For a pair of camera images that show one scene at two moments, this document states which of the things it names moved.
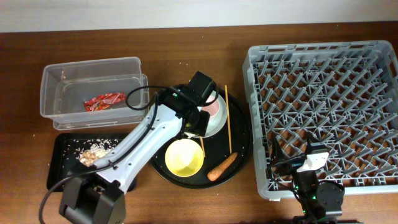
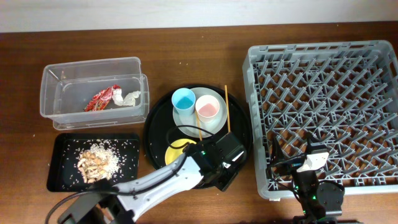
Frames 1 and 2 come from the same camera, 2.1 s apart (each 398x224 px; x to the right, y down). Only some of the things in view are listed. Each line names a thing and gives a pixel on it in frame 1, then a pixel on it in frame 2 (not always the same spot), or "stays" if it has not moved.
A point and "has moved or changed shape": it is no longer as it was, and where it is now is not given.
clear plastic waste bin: (94, 94) stays
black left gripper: (201, 127) → (229, 179)
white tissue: (189, 135) → (129, 99)
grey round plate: (216, 123) stays
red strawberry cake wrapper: (103, 101) has moved or changed shape
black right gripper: (278, 158) stays
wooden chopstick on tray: (228, 118) stays
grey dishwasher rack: (341, 95) stays
